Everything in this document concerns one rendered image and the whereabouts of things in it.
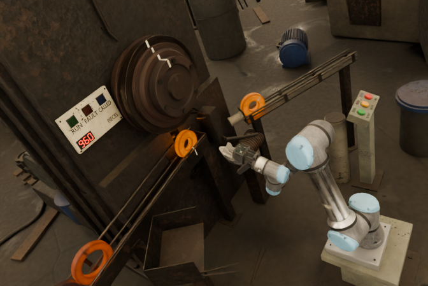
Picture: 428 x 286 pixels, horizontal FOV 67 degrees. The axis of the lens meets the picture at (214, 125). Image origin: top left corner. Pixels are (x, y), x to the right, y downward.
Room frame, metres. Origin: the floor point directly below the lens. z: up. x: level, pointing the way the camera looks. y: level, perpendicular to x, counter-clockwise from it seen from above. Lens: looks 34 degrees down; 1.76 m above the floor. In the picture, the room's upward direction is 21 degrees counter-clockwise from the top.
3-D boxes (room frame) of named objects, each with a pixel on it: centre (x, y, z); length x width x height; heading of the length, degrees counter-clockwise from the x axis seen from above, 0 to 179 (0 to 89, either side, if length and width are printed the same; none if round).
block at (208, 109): (1.63, 0.01, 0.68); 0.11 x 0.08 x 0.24; 44
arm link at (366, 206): (0.85, -0.48, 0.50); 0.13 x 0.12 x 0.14; 122
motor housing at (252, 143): (1.59, -0.16, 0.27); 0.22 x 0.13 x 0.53; 134
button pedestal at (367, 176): (1.40, -0.83, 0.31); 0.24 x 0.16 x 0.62; 134
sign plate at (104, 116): (1.30, 0.49, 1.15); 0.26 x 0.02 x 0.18; 134
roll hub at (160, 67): (1.38, 0.10, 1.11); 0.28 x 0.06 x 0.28; 134
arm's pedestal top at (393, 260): (0.84, -0.48, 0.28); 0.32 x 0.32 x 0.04; 43
